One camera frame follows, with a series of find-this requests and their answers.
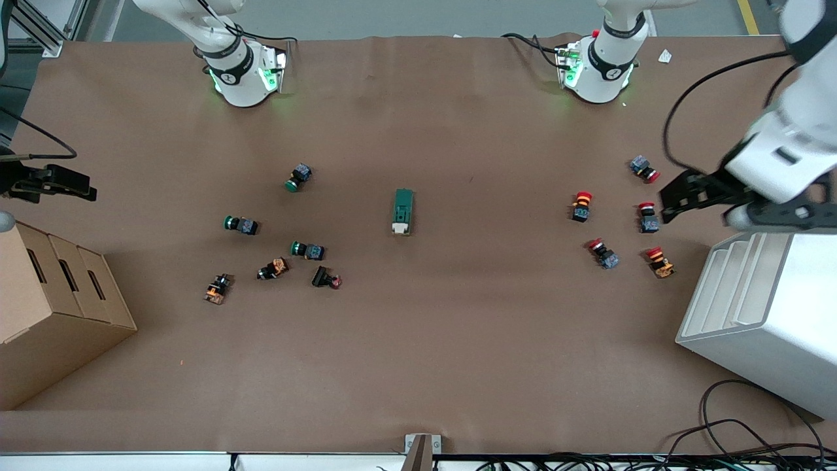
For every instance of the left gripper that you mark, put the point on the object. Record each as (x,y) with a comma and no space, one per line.
(717,184)

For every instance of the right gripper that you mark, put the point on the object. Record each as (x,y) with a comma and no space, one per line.
(14,178)

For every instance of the green load switch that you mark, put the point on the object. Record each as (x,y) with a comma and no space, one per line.
(403,206)

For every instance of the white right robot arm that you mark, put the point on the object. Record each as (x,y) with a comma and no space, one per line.
(239,72)

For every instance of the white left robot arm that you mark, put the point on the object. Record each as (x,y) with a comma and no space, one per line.
(605,65)

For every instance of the red mushroom button grey block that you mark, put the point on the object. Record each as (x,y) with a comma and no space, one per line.
(649,221)
(605,255)
(642,167)

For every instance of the red mushroom button orange block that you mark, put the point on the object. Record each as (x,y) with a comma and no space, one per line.
(660,263)
(580,208)

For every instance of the white paper scrap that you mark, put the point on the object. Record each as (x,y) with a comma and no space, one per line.
(665,56)

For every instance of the brown cardboard box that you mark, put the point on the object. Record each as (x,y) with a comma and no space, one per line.
(59,340)

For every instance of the white foam box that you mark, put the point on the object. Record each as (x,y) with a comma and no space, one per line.
(771,340)

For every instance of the black button orange block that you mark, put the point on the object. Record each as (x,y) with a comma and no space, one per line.
(217,289)
(274,268)

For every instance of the brown paper table cover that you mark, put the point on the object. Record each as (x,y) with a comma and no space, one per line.
(458,327)

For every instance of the white table edge profile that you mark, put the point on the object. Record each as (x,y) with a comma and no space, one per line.
(131,462)

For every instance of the aluminium frame profile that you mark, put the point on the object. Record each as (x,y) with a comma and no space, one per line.
(39,33)

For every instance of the green push button switch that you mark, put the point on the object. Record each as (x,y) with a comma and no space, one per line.
(310,250)
(243,226)
(299,175)

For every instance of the black switch red lens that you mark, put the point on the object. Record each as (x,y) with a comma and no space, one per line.
(322,277)

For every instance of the grey metal bracket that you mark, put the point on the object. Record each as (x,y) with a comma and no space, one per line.
(435,443)

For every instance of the brown mounting post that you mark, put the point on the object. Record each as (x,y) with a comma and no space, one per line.
(418,458)

